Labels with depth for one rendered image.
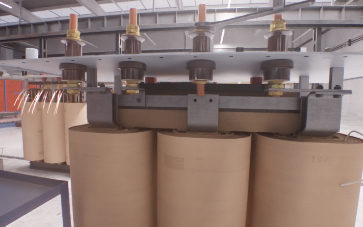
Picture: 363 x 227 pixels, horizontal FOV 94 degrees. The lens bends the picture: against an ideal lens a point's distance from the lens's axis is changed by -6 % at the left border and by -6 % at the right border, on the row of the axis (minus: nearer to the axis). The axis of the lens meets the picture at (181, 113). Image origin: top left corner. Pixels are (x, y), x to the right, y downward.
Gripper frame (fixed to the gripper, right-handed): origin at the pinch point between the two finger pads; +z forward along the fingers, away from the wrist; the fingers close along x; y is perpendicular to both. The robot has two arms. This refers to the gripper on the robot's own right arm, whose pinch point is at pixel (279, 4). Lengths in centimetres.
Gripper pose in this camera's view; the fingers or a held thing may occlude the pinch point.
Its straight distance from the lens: 65.5
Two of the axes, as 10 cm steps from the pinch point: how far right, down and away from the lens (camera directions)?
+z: -0.2, 10.0, 0.7
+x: 6.1, -0.5, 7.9
